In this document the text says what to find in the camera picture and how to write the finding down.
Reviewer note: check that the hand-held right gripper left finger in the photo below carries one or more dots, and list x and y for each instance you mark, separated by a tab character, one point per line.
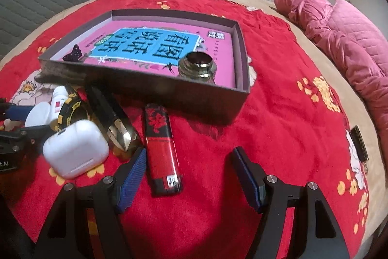
133	177

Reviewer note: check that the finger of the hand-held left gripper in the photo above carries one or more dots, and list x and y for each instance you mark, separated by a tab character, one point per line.
39	131
16	112

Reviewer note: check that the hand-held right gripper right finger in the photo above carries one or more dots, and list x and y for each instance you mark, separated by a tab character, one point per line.
247	174

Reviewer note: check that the white round jar lid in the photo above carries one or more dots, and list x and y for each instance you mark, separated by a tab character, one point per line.
38	115

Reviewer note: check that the yellow black wristwatch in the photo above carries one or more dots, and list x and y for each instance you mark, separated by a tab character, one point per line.
68	113

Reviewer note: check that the white pill bottle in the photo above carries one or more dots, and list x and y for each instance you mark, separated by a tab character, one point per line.
57	101

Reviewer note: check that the red black lighter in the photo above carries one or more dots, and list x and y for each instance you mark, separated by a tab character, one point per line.
160	152

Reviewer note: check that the white earbuds case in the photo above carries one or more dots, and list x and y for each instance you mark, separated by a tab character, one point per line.
75	149

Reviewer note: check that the black gold lipstick tube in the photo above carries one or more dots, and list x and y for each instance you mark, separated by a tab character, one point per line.
112	119

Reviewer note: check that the grey cardboard box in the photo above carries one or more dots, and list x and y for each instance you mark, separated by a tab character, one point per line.
169	95

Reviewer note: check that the red floral blanket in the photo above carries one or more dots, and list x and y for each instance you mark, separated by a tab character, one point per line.
279	113

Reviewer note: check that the black binder clip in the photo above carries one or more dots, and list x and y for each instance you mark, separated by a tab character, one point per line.
73	54

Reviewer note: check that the dark blanket label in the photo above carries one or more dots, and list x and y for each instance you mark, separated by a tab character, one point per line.
359	143

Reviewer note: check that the pink picture book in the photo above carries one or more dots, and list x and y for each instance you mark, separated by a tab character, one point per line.
169	43

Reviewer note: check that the pink quilted jacket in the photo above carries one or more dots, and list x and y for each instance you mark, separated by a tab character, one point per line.
342	34

